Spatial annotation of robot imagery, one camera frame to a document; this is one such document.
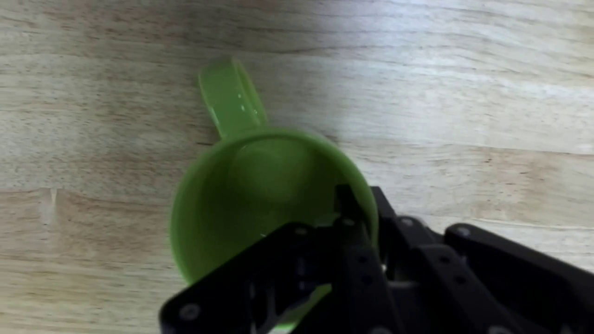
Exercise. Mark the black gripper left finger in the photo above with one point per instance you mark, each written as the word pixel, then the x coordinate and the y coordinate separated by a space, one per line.
pixel 345 279

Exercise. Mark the green ceramic mug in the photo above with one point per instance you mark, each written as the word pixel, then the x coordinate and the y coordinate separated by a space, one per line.
pixel 260 186

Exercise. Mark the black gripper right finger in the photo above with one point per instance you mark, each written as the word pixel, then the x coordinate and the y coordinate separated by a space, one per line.
pixel 470 285

